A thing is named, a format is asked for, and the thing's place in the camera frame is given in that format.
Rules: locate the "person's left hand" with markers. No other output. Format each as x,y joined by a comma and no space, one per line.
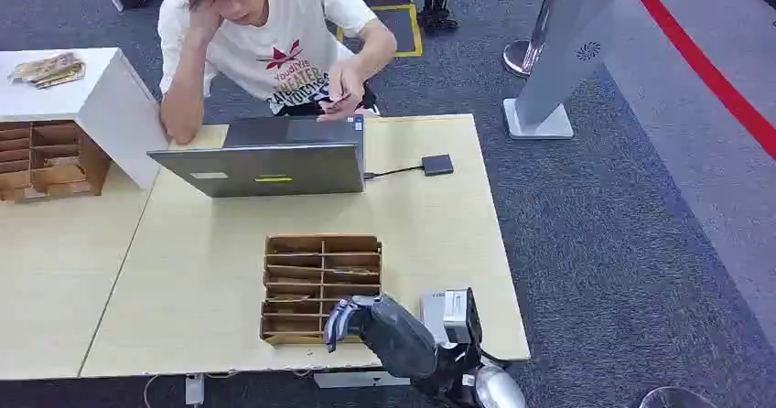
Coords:
347,84

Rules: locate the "black robot legs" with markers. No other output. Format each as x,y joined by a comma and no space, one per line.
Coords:
436,5

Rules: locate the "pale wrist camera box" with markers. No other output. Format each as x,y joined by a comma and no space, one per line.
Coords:
454,315

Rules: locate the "chrome stanchion post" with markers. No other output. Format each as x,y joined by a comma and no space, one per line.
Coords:
521,57

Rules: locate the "grey laptop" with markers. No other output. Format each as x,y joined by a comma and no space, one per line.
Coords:
273,172

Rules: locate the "clear round object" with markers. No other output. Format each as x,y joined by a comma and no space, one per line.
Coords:
676,399

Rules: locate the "grey metal desk bracket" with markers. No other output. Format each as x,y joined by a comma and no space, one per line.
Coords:
357,380

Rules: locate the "white power adapter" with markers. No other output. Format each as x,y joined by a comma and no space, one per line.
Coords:
194,390

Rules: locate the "person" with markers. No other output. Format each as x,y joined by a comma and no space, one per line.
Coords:
273,35

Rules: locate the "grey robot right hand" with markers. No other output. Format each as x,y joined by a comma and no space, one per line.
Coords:
394,335

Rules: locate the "grey kiosk stand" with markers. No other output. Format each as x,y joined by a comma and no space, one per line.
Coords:
564,48

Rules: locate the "printed card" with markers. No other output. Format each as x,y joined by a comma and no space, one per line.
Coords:
290,298

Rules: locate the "wooden card box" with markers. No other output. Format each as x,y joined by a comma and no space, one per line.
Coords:
303,263
54,160

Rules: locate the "yellow floor tape frame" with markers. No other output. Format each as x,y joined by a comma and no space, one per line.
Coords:
416,29

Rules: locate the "person's right hand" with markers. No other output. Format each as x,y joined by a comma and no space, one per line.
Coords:
201,20

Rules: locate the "black adapter hub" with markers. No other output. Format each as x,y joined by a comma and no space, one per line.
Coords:
438,165

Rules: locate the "white cabinet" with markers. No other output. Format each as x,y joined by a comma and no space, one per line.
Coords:
115,102

